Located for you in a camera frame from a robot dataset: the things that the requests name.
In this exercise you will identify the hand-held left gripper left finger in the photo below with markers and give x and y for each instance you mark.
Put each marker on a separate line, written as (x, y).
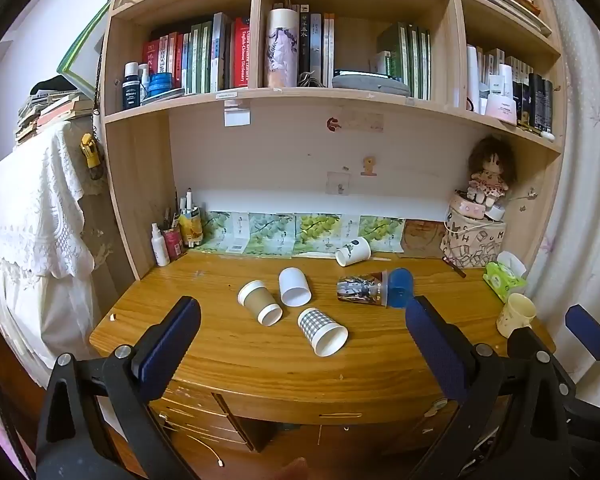
(172, 350)

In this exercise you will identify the green leaf picture strip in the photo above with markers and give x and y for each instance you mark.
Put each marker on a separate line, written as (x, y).
(320, 230)

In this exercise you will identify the white spray bottle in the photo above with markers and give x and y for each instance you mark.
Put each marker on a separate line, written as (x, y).
(160, 247)

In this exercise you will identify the leaf print packet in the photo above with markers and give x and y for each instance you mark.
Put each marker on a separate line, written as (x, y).
(220, 230)
(267, 232)
(382, 227)

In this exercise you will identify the white charger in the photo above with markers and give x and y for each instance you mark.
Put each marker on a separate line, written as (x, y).
(495, 213)

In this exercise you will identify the clear wall hook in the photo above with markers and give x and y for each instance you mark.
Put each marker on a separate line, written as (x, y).
(340, 183)

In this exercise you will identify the green framed board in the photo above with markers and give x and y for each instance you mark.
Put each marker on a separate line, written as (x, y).
(75, 60)

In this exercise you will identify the blue jar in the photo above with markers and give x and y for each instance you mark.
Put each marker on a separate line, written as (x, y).
(161, 84)

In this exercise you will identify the white floral curtain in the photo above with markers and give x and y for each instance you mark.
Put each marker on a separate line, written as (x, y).
(590, 135)

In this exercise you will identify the red can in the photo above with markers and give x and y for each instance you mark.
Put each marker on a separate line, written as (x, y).
(173, 245)

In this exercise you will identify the brown paper cup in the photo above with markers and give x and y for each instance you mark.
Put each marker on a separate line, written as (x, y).
(260, 302)

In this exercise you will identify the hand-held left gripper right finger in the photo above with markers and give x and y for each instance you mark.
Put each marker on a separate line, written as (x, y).
(435, 355)

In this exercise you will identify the checkered paper cup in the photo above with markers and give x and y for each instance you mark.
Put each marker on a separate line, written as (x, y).
(312, 322)

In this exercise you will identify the dark cloth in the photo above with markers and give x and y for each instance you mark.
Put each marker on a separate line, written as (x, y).
(55, 85)

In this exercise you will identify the white printed paper cup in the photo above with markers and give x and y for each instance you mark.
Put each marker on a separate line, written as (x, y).
(355, 250)

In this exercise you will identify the wooden bookshelf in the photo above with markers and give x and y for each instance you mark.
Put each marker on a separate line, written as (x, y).
(140, 175)

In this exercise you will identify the wooden desk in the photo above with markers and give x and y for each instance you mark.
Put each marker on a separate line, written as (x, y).
(230, 355)

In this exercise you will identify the white lace cloth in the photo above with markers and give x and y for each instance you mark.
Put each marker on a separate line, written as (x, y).
(25, 220)

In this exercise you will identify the white paper tag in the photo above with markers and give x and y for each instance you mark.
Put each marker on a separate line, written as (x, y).
(237, 114)

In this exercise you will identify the yellow hanging toy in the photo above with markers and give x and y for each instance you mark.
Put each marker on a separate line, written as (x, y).
(90, 150)

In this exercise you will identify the row of cosmetic bottles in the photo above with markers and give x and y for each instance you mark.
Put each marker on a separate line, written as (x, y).
(535, 95)

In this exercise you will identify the pink cosmetic jar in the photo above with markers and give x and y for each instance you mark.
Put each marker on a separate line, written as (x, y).
(500, 109)

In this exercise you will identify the pink case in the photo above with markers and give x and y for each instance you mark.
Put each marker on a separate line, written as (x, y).
(465, 206)

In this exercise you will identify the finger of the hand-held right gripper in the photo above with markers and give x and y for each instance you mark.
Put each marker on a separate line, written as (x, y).
(522, 342)
(592, 335)

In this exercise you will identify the dark brown pen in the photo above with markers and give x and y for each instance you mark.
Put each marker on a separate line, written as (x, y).
(455, 267)

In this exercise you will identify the brown picture card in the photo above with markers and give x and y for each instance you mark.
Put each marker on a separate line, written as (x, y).
(422, 237)

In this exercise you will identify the painted scroll tube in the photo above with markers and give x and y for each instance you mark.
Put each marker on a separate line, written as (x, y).
(281, 50)

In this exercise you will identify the small white bottle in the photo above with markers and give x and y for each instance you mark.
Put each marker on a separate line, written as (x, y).
(144, 85)

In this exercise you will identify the person's left hand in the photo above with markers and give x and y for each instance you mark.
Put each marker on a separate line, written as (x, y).
(292, 471)

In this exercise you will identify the grey glasses case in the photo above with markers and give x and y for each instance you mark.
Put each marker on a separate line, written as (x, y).
(370, 86)

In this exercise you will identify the brown-haired doll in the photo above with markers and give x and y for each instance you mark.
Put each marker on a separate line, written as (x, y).
(490, 170)

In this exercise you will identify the pen holder with pens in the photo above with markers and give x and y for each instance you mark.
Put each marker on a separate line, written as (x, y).
(191, 225)

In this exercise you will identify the row of dark green books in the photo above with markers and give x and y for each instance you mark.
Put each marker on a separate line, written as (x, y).
(410, 60)

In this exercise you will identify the red sticker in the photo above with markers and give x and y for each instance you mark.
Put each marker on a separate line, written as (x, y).
(332, 123)

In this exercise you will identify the row of red green books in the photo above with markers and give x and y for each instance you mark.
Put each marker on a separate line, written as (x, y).
(205, 55)

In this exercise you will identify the stack of old books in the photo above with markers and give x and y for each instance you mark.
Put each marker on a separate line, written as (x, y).
(50, 112)

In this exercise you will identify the green tissue box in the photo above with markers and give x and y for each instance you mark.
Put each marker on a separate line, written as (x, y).
(500, 282)

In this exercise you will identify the patterned dark paper cup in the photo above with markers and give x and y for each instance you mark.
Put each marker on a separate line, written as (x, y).
(360, 287)

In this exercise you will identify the plain white paper cup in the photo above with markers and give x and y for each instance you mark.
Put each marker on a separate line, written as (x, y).
(292, 282)

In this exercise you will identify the row of black white books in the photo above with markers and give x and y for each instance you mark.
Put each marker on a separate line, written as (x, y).
(316, 45)

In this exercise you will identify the cream mug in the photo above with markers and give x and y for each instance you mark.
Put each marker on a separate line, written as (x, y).
(515, 315)

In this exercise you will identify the black bottle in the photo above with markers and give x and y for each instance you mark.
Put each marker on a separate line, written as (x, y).
(131, 90)

